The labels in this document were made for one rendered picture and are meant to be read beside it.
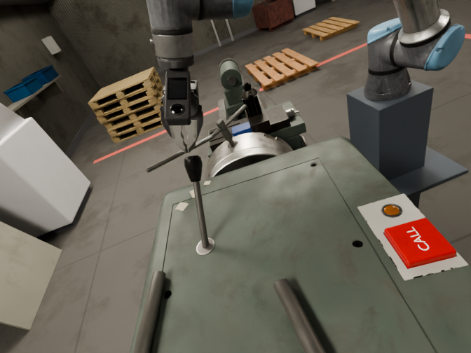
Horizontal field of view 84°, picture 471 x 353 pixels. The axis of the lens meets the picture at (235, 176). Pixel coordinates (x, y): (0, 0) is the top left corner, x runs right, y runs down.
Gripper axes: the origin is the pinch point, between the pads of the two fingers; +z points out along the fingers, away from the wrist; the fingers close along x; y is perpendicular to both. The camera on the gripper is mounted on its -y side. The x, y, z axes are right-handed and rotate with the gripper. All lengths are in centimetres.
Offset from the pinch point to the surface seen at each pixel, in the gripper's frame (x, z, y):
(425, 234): -34.7, -4.6, -32.8
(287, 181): -21.3, 1.3, -12.5
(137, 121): 127, 160, 366
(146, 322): 4.3, 7.8, -35.5
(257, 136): -19.2, 5.1, 14.3
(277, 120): -38, 26, 68
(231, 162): -10.9, 7.2, 4.4
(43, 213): 185, 169, 163
